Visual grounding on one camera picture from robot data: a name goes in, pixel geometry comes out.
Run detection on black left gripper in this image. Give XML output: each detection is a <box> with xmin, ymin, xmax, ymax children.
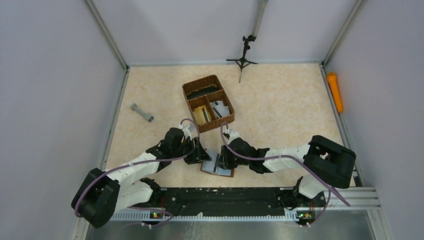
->
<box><xmin>171</xmin><ymin>136</ymin><xmax>212</xmax><ymax>164</ymax></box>

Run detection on brown leather card holder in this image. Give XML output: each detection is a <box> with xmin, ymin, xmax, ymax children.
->
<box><xmin>200</xmin><ymin>149</ymin><xmax>234</xmax><ymax>178</ymax></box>

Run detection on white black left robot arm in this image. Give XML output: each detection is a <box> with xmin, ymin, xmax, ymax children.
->
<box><xmin>71</xmin><ymin>125</ymin><xmax>212</xmax><ymax>228</ymax></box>

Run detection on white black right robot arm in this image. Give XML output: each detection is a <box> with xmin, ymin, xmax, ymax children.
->
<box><xmin>217</xmin><ymin>130</ymin><xmax>357</xmax><ymax>206</ymax></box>

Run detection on gold cards in basket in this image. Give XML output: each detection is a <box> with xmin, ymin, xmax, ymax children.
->
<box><xmin>193</xmin><ymin>105</ymin><xmax>213</xmax><ymax>125</ymax></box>

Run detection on silver cards in basket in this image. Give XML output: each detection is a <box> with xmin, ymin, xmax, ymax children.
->
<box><xmin>210</xmin><ymin>100</ymin><xmax>231</xmax><ymax>119</ymax></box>

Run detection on black cards in basket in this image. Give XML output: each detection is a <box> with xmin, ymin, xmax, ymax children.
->
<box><xmin>187</xmin><ymin>86</ymin><xmax>220</xmax><ymax>100</ymax></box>

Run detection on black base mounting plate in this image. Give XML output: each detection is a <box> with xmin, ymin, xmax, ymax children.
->
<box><xmin>135</xmin><ymin>187</ymin><xmax>325</xmax><ymax>217</ymax></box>

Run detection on brown wicker divided basket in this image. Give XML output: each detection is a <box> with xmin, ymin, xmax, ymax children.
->
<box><xmin>182</xmin><ymin>74</ymin><xmax>235</xmax><ymax>133</ymax></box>

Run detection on grey plastic dumbbell piece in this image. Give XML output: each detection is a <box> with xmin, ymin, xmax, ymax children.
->
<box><xmin>130</xmin><ymin>103</ymin><xmax>154</xmax><ymax>123</ymax></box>

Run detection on black mini tripod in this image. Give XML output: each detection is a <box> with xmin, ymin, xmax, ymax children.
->
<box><xmin>226</xmin><ymin>34</ymin><xmax>258</xmax><ymax>83</ymax></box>

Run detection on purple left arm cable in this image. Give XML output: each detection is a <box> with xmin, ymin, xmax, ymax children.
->
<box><xmin>73</xmin><ymin>118</ymin><xmax>201</xmax><ymax>228</ymax></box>

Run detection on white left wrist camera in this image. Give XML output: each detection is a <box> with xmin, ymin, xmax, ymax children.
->
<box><xmin>178</xmin><ymin>123</ymin><xmax>196</xmax><ymax>139</ymax></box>

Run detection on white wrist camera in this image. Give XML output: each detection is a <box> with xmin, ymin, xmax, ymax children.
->
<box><xmin>223</xmin><ymin>129</ymin><xmax>241</xmax><ymax>143</ymax></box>
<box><xmin>178</xmin><ymin>123</ymin><xmax>196</xmax><ymax>139</ymax></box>

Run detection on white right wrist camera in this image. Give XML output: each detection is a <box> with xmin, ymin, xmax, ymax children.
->
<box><xmin>223</xmin><ymin>129</ymin><xmax>241</xmax><ymax>143</ymax></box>

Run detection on orange cylinder handle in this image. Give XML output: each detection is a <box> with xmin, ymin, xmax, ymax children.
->
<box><xmin>326</xmin><ymin>72</ymin><xmax>344</xmax><ymax>113</ymax></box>

